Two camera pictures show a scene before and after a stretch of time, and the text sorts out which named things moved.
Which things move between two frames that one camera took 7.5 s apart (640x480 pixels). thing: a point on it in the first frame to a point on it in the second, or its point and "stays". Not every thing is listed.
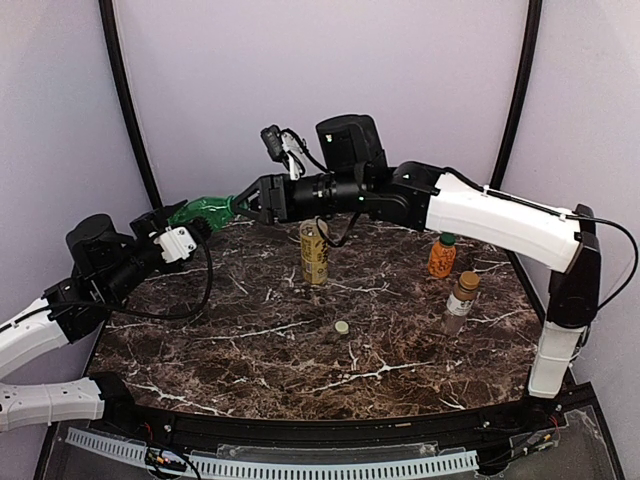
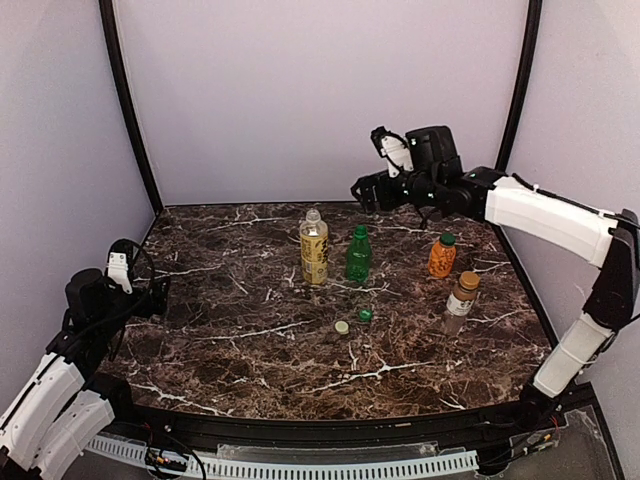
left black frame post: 114,47 stays
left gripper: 151,223 to 157,295
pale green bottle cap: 342,327 stays
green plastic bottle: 215,209 to 359,256
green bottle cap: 230,199 to 365,315
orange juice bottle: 442,256 stays
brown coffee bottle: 460,303 stays
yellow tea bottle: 315,251 stays
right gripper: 273,198 to 379,191
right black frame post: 526,66 stays
